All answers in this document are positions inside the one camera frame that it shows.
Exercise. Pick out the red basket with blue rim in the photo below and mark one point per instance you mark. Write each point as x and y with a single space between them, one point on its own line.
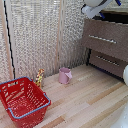
23 100

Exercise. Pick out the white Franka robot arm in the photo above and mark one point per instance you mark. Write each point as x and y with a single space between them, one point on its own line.
95 7

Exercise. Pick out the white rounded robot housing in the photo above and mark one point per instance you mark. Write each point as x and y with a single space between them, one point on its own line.
126 75

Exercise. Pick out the dark brown drawer cabinet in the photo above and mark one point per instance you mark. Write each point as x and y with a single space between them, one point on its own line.
106 50

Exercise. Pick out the beige woven folding screen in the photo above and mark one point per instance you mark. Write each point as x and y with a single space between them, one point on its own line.
36 36

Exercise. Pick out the small giraffe toy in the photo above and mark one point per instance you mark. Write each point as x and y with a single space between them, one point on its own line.
39 78

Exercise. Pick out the pink mug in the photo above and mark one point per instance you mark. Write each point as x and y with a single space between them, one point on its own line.
64 76

